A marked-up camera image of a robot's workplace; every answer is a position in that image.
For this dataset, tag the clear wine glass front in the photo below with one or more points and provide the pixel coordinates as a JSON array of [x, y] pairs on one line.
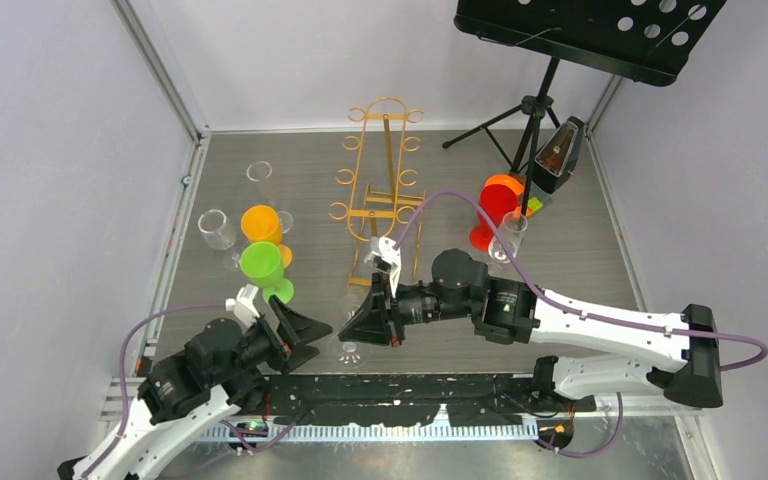
[[261, 174]]

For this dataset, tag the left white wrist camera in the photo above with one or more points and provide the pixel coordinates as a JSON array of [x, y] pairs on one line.
[[242, 306]]

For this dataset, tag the clear wine glass back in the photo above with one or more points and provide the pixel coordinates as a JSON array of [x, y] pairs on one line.
[[351, 353]]

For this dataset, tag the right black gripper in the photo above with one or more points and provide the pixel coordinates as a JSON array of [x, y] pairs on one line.
[[372, 323]]

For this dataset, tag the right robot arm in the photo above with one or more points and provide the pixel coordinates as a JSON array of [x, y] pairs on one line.
[[635, 352]]

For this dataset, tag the green wine glass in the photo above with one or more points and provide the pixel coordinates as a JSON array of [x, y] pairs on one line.
[[262, 263]]

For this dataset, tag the yellow wine glass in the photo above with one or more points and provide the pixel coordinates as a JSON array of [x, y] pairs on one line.
[[261, 223]]

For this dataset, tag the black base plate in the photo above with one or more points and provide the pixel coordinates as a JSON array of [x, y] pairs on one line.
[[405, 400]]

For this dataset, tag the black music stand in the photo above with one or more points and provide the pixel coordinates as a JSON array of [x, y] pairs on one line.
[[644, 41]]

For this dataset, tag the black metronome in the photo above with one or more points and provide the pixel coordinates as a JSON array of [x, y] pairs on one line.
[[558, 158]]

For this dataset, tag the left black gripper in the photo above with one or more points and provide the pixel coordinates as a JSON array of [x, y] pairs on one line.
[[298, 330]]

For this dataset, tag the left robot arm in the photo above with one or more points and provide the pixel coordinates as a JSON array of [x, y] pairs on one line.
[[214, 377]]

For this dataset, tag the green toy brick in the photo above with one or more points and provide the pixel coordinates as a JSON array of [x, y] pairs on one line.
[[533, 206]]

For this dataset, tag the orange toy track piece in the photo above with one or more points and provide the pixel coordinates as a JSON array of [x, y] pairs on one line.
[[516, 185]]

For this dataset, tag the gold wire glass rack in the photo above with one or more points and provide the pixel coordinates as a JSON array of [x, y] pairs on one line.
[[383, 191]]

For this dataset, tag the clear wine glass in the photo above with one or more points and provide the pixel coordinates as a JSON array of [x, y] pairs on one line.
[[505, 246], [351, 353], [261, 174], [221, 235]]

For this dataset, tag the red wine glass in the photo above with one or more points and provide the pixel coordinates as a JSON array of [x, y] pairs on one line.
[[496, 200]]

